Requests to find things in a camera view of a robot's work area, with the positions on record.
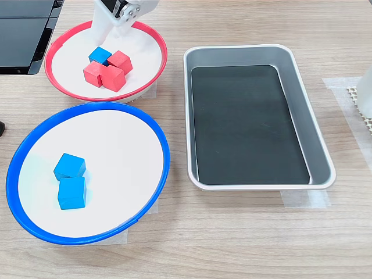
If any blue cube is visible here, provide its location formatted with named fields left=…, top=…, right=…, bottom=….
left=88, top=46, right=113, bottom=66
left=53, top=153, right=87, bottom=181
left=57, top=176, right=87, bottom=210

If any red cube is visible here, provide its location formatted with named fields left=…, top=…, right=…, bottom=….
left=99, top=65, right=127, bottom=93
left=83, top=60, right=106, bottom=88
left=107, top=50, right=134, bottom=75

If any red-rimmed white plate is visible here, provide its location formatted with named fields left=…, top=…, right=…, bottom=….
left=44, top=17, right=169, bottom=104

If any clear tape strip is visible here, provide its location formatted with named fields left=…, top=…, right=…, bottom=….
left=280, top=188, right=332, bottom=209
left=321, top=76, right=372, bottom=170
left=62, top=226, right=128, bottom=246
left=132, top=81, right=158, bottom=102

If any black glossy device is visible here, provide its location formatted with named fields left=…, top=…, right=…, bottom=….
left=0, top=0, right=65, bottom=76

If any blue-rimmed white plate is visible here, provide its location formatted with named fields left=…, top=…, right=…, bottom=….
left=5, top=101, right=171, bottom=246

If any black mat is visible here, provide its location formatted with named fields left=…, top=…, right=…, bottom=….
left=191, top=65, right=311, bottom=186

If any steel tray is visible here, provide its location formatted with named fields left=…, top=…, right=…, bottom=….
left=183, top=44, right=337, bottom=192

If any pale perforated plate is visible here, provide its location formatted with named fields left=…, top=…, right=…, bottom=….
left=345, top=85, right=372, bottom=137

